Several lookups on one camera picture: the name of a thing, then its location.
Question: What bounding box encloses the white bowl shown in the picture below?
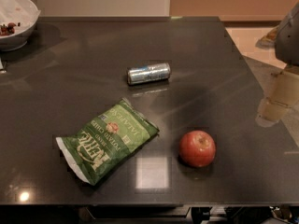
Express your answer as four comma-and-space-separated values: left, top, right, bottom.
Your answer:
0, 0, 40, 51

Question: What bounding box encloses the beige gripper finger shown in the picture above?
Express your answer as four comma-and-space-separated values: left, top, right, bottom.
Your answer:
255, 97, 289, 128

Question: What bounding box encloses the green kettle chips bag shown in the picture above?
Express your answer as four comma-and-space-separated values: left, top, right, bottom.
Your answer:
56, 98, 159, 186

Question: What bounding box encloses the red apple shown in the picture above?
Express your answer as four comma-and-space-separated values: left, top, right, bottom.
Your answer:
178, 131, 216, 167

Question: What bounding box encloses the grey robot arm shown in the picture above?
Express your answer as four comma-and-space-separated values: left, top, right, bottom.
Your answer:
256, 4, 299, 127

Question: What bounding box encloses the silver blue redbull can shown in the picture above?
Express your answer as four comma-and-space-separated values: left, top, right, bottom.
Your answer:
127, 63, 171, 85

